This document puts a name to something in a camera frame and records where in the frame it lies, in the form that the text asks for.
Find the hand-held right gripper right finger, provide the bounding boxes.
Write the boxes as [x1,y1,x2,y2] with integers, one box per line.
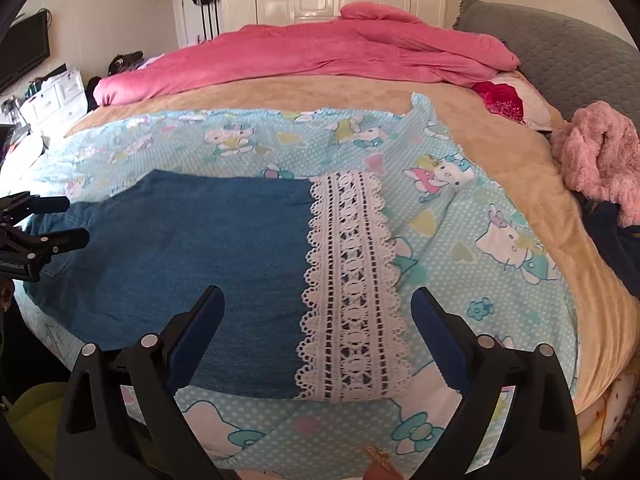
[410,287,583,480]

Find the pink duvet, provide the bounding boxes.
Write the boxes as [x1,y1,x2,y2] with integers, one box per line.
[94,2,522,106]

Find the pink fluffy cloth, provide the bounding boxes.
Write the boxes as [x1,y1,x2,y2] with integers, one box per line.
[551,101,640,226]

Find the white drawer unit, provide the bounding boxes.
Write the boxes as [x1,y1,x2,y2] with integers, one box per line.
[20,67,86,133]

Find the yellow-green cloth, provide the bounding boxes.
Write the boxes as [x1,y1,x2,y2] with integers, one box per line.
[10,382,76,480]

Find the black handbag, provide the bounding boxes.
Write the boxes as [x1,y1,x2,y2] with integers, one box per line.
[107,52,146,77]

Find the white desk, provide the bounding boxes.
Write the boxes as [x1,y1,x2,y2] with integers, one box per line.
[0,127,51,181]

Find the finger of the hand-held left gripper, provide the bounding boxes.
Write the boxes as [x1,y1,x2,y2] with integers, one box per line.
[0,191,71,226]
[0,227,91,262]

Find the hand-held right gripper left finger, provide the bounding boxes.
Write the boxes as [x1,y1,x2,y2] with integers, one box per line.
[54,286,226,480]

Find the yellow cartoon bed sheet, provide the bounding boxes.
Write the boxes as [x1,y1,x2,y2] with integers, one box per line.
[575,365,636,466]

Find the person's right hand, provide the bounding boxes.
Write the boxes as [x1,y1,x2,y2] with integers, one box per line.
[362,445,401,480]

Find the blue cartoon printed sheet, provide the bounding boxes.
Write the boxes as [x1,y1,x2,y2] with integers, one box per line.
[0,92,581,480]

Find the tan plush blanket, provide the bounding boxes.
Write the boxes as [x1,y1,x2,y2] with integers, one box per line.
[65,72,640,416]

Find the red floral pillow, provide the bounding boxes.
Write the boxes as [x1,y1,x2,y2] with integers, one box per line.
[470,70,566,133]

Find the grey quilted headboard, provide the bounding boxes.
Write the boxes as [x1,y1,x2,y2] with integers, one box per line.
[452,0,640,133]

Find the black television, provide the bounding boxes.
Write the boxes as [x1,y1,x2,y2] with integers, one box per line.
[0,12,52,93]

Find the dark navy cloth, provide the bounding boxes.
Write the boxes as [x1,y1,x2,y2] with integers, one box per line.
[582,200,640,301]

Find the denim pants with lace trim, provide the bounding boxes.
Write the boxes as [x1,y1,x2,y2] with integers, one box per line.
[22,169,416,403]

